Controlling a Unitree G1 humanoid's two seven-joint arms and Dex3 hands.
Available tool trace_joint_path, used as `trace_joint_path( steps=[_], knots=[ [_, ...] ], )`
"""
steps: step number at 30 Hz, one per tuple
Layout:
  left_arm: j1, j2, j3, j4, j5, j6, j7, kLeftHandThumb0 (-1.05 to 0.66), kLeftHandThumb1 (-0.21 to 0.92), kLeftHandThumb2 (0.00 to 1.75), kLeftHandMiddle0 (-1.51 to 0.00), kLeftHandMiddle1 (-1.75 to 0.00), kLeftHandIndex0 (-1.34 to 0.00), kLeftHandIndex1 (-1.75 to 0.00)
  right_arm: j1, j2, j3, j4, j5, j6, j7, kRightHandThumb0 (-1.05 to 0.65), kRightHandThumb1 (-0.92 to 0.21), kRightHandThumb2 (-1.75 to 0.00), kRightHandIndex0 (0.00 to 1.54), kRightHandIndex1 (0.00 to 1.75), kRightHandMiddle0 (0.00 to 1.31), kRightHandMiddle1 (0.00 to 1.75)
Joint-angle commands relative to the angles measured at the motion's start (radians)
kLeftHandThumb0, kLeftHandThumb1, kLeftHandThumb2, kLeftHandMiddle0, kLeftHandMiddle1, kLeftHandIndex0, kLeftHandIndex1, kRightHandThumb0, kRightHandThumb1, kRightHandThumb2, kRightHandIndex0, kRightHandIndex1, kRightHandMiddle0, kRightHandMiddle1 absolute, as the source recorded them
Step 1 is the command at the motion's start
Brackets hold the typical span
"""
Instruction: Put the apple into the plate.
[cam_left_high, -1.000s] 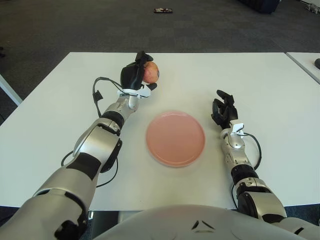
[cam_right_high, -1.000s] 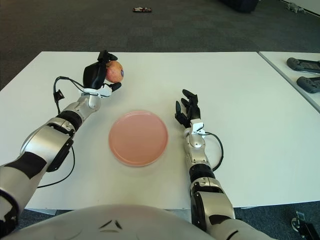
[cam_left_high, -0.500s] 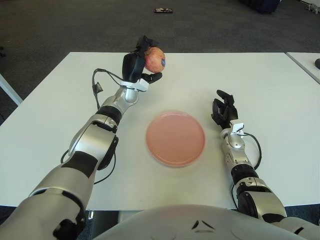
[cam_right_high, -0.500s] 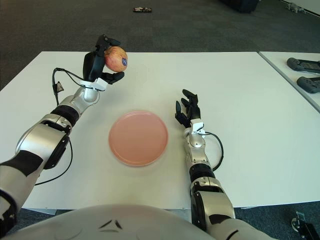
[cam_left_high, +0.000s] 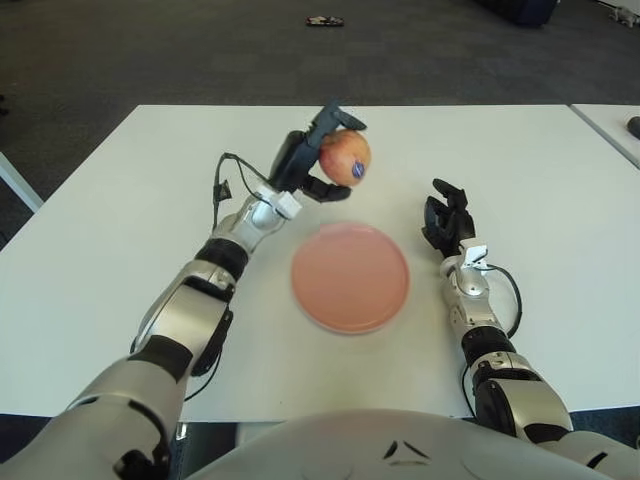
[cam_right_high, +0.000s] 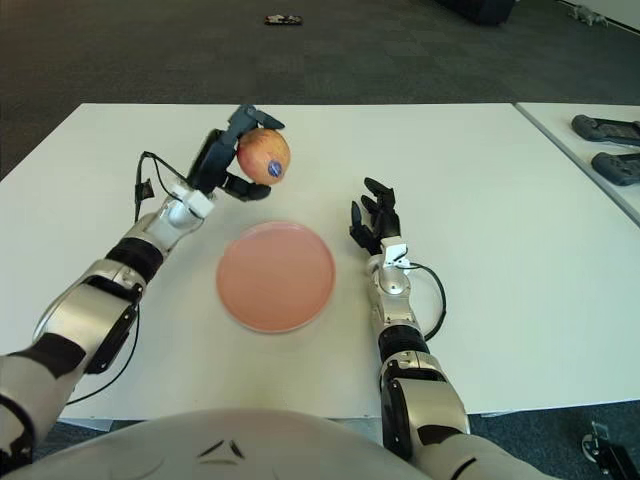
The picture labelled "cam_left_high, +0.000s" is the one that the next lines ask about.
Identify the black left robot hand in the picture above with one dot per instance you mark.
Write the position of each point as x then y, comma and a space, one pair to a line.
292, 160

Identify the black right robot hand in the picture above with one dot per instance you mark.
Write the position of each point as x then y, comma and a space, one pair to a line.
457, 225

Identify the red yellow apple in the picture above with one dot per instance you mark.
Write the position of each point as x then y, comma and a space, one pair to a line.
345, 155

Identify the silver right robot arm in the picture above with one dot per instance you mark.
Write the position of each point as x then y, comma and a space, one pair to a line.
472, 290

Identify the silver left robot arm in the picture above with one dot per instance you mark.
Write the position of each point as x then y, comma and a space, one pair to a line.
185, 310

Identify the pink round plate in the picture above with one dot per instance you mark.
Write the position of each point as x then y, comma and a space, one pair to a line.
350, 280

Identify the small black red floor item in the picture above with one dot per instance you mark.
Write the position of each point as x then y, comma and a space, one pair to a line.
325, 21

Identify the dark grey handheld controller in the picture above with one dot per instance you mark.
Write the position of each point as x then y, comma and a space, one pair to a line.
635, 123

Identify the dark furniture base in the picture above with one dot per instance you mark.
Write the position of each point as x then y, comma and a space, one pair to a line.
527, 12

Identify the grey robot torso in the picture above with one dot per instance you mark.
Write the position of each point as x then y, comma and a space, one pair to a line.
375, 445

